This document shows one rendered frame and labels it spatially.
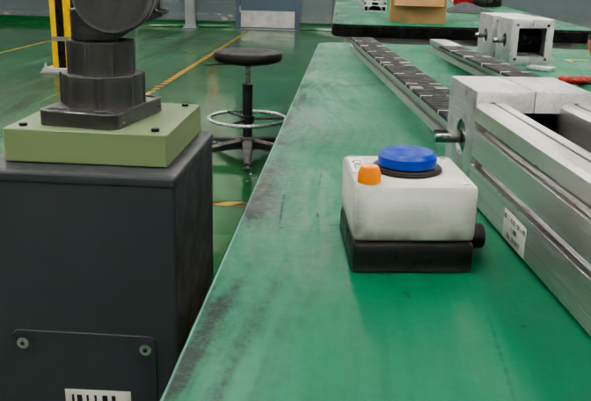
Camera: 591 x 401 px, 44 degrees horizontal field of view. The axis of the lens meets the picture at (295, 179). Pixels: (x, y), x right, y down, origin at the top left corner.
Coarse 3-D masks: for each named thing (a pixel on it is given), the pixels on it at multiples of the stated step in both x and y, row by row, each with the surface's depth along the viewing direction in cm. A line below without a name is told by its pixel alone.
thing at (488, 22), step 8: (480, 16) 172; (488, 16) 166; (496, 16) 163; (520, 16) 163; (528, 16) 163; (480, 24) 172; (488, 24) 166; (496, 24) 164; (480, 32) 172; (488, 32) 166; (496, 32) 164; (480, 40) 172; (488, 40) 166; (480, 48) 172; (488, 48) 166
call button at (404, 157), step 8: (384, 152) 49; (392, 152) 49; (400, 152) 49; (408, 152) 49; (416, 152) 49; (424, 152) 49; (432, 152) 49; (384, 160) 49; (392, 160) 48; (400, 160) 48; (408, 160) 48; (416, 160) 48; (424, 160) 48; (432, 160) 49; (392, 168) 48; (400, 168) 48; (408, 168) 48; (416, 168) 48; (424, 168) 48; (432, 168) 49
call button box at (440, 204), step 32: (352, 160) 52; (448, 160) 53; (352, 192) 48; (384, 192) 46; (416, 192) 46; (448, 192) 47; (352, 224) 48; (384, 224) 47; (416, 224) 47; (448, 224) 47; (480, 224) 51; (352, 256) 48; (384, 256) 48; (416, 256) 48; (448, 256) 48
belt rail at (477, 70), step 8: (432, 40) 173; (440, 40) 171; (448, 40) 171; (432, 48) 172; (440, 48) 165; (440, 56) 165; (448, 56) 158; (456, 56) 151; (456, 64) 150; (464, 64) 145; (472, 64) 139; (472, 72) 139; (480, 72) 134; (488, 72) 131
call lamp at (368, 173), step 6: (360, 168) 47; (366, 168) 46; (372, 168) 46; (378, 168) 47; (360, 174) 47; (366, 174) 46; (372, 174) 46; (378, 174) 46; (360, 180) 47; (366, 180) 46; (372, 180) 46; (378, 180) 47
